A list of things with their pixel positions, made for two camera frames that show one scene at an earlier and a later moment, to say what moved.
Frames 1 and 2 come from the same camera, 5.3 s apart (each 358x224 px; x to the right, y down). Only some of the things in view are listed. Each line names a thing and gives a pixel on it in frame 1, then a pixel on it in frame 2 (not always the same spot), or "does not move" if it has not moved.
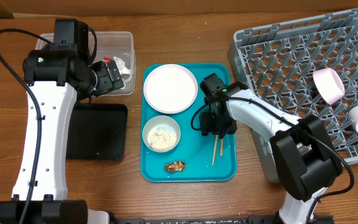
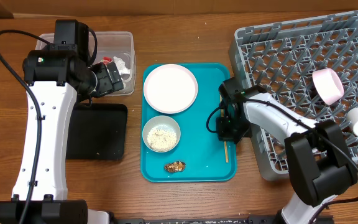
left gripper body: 104,82 does not move
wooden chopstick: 221,147 to 225,144
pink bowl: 329,84 does not move
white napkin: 122,66 does not move
